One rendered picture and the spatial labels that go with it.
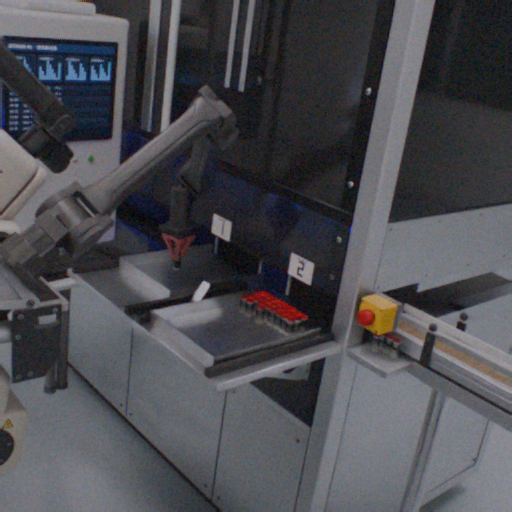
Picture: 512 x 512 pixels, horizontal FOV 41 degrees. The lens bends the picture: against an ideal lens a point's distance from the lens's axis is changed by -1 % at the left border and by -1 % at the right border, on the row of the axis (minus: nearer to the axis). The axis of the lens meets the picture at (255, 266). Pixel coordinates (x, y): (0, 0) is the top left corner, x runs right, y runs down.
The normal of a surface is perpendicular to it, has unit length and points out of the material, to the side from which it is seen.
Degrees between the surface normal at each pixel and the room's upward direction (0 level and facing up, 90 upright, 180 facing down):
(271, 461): 90
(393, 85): 90
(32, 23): 90
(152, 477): 0
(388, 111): 90
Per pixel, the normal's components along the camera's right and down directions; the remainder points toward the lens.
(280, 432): -0.75, 0.14
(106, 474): 0.14, -0.92
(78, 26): 0.74, 0.33
